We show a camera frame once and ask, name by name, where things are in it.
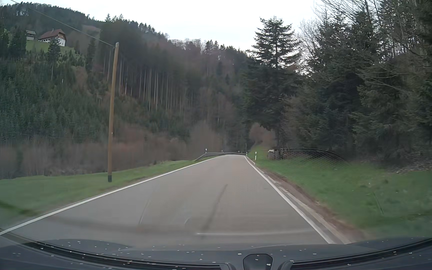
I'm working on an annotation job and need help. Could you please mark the grey asphalt road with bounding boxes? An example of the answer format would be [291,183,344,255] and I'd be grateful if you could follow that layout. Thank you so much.
[0,154,352,248]

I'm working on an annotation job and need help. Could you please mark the wooden utility pole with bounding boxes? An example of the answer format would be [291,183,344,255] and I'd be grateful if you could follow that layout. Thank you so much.
[107,42,120,183]

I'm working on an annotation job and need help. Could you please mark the wooded hillside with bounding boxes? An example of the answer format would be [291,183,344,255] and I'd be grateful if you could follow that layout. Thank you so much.
[0,2,256,182]

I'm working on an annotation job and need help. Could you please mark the white house with red roof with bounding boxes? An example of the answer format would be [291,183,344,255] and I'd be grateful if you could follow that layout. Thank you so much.
[38,29,67,47]

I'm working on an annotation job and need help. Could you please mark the row of conifer trees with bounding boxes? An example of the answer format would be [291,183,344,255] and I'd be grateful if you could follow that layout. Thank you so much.
[243,0,432,166]

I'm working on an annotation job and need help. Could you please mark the grass verge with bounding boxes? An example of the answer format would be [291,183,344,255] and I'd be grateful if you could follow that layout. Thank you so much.
[0,157,217,230]
[247,145,432,239]

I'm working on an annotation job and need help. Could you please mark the bare brown bushes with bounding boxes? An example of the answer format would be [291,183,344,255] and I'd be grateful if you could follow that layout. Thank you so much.
[0,122,224,177]

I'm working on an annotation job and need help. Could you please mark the car's own bonnet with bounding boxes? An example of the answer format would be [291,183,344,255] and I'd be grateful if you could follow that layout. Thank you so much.
[0,224,432,270]

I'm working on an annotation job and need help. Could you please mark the overhead wires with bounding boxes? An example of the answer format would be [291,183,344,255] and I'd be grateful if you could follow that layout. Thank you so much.
[9,0,116,48]

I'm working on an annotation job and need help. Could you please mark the hillside meadow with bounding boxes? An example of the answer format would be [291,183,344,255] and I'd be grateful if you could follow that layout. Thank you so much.
[25,39,75,55]

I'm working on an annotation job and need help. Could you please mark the grey guard rail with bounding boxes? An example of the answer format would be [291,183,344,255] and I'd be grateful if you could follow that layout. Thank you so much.
[194,151,247,162]

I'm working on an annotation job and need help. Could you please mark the road markings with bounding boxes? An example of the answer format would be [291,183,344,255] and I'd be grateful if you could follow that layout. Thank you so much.
[0,155,337,245]

